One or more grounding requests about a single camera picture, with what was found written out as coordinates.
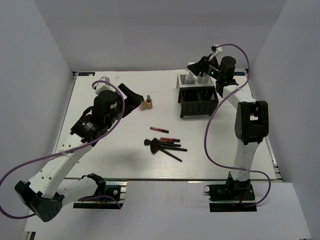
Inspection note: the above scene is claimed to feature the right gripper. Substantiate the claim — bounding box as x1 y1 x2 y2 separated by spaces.
187 53 223 81

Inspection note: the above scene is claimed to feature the pink teal cosmetic tube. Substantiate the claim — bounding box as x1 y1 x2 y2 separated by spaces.
184 71 195 85

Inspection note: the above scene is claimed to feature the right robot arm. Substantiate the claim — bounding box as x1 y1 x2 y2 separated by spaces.
187 54 269 200

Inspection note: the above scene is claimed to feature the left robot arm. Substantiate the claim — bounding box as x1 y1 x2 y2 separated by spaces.
14 80 144 222

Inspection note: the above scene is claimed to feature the black round makeup brush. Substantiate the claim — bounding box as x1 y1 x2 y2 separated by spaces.
144 139 181 148

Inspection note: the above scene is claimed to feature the black fan makeup brush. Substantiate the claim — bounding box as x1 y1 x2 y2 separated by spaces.
150 138 183 163

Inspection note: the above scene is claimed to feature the left foundation bottle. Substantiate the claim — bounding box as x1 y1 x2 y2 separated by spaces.
139 99 147 111

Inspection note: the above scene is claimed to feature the foundation bottle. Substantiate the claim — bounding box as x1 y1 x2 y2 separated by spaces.
146 95 153 109
139 99 147 111

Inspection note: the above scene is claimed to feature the right foundation bottle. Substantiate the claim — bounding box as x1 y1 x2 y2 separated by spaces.
146 95 153 109

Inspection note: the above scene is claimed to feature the black metal organizer rack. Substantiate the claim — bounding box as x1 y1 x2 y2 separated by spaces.
178 86 219 118

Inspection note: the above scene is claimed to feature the red black lip gloss tube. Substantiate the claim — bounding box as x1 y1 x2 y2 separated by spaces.
149 126 170 134

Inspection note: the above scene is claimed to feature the white table board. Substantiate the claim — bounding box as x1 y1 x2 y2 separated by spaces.
58 70 238 180

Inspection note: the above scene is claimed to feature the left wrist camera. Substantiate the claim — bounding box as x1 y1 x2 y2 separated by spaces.
91 76 112 96

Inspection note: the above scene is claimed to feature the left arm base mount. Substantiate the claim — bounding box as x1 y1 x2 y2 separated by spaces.
73 181 127 210

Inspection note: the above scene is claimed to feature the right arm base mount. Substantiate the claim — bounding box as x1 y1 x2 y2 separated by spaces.
203 184 257 213

